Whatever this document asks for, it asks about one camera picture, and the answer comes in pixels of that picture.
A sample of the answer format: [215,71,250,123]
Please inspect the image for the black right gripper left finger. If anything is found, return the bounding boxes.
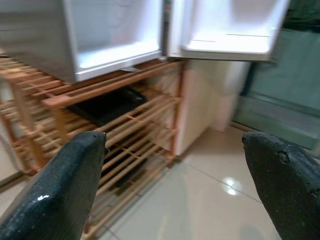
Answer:
[0,131,109,240]

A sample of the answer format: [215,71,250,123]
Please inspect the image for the grey mini fridge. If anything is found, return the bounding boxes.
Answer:
[0,0,171,85]

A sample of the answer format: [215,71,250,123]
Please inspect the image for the mini fridge door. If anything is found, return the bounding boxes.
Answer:
[166,0,291,63]

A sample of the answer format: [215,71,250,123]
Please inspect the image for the black tray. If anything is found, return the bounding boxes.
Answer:
[66,85,148,128]

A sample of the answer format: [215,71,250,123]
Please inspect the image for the glass sliding door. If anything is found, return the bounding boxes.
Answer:
[232,0,320,151]

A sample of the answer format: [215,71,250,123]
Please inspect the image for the wooden slatted rack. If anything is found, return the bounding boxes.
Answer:
[0,56,186,240]

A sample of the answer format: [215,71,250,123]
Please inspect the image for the narrow white counter cabinet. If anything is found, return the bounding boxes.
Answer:
[174,59,252,158]

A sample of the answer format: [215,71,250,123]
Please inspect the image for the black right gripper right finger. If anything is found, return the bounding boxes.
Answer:
[241,131,320,240]

